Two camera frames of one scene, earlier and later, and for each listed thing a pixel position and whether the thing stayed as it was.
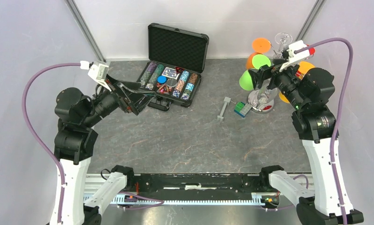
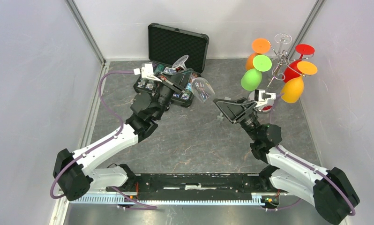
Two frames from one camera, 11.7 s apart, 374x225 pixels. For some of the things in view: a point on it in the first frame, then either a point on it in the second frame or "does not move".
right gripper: [265, 72] to [236, 110]
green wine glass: [245, 81] does not move
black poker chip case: [176, 59] does not move
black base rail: [196, 186] does not move
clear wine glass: [262, 99] to [201, 87]
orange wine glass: [259, 46] does not move
